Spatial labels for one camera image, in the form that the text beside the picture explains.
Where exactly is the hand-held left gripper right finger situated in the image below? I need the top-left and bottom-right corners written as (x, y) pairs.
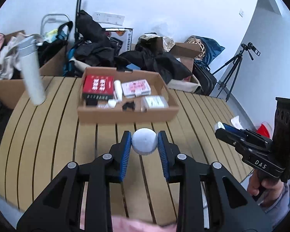
top-left (158, 130), bottom-right (272, 232)

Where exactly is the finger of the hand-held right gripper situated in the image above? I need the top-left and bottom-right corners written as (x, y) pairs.
top-left (223, 123), bottom-right (273, 143)
top-left (215, 128), bottom-right (269, 153)

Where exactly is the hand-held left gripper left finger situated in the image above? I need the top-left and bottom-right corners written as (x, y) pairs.
top-left (16, 130), bottom-right (132, 232)

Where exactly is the large white round lid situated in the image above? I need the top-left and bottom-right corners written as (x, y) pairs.
top-left (131, 128), bottom-right (158, 156)

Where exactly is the shallow cardboard tray box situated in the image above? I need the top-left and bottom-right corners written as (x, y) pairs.
top-left (77, 67), bottom-right (179, 124)

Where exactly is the black clip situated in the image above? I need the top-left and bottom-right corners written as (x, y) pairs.
top-left (122, 101), bottom-right (136, 112)

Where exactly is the white plastic box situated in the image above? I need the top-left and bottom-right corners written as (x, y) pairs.
top-left (141, 95), bottom-right (169, 112)

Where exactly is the pink patterned card packet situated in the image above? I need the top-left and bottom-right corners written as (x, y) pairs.
top-left (121, 81), bottom-right (152, 99)

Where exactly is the person's right forearm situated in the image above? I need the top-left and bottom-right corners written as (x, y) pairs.
top-left (257, 181), bottom-right (290, 229)

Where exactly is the person's right hand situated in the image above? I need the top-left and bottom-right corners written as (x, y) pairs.
top-left (246, 167), bottom-right (288, 205)

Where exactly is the red and white container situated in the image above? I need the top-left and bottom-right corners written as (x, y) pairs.
top-left (256, 121), bottom-right (273, 139)

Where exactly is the black tripod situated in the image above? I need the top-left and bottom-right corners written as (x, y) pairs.
top-left (212, 49), bottom-right (244, 102)

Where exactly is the white tube bottle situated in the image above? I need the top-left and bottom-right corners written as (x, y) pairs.
top-left (113, 80), bottom-right (123, 102)

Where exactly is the person's pink clothing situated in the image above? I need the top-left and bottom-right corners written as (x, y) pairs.
top-left (79, 216), bottom-right (179, 232)

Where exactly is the red flat box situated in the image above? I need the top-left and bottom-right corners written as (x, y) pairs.
top-left (82, 75), bottom-right (114, 101)

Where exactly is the blue cloth bag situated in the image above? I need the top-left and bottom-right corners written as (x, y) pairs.
top-left (192, 36), bottom-right (226, 65)

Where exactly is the brown cardboard box red label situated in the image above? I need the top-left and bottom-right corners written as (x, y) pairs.
top-left (170, 42), bottom-right (201, 81)

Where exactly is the woven bamboo ball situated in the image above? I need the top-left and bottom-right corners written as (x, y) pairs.
top-left (186, 36), bottom-right (206, 61)

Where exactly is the black clothing pile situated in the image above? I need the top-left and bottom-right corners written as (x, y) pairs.
top-left (74, 41), bottom-right (193, 84)

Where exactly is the printed white carton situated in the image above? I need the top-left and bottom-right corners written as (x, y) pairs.
top-left (105, 27), bottom-right (134, 55)

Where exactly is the white thermos bottle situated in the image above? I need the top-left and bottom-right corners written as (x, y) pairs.
top-left (18, 34), bottom-right (47, 106)

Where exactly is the black trolley bag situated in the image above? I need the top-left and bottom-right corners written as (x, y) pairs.
top-left (76, 9), bottom-right (113, 49)

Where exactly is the large brown cardboard box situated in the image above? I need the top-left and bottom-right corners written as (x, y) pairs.
top-left (0, 30), bottom-right (68, 110)

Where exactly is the beige cloth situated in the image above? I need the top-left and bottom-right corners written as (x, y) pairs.
top-left (0, 34), bottom-right (43, 80)

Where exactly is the white wall power strip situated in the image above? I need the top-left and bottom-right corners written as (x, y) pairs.
top-left (93, 11), bottom-right (125, 26)

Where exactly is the black trolley handle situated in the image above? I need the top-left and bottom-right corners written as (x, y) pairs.
top-left (73, 0), bottom-right (90, 44)

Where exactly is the metal folding frame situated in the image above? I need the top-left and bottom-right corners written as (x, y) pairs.
top-left (41, 14), bottom-right (71, 42)

